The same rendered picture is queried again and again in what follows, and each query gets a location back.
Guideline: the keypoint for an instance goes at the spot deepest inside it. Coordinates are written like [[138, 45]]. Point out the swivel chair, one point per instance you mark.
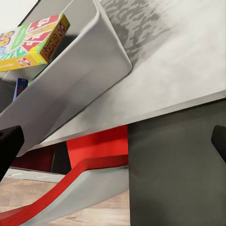
[[100, 171]]

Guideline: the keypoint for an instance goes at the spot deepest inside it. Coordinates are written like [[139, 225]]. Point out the toy box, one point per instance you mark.
[[89, 60]]

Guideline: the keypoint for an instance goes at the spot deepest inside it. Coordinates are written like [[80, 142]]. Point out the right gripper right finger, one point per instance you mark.
[[218, 139]]

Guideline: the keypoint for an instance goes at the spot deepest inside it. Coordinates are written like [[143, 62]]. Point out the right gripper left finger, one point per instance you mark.
[[11, 141]]

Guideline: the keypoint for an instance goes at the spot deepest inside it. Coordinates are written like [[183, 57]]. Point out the desk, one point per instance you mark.
[[171, 101]]

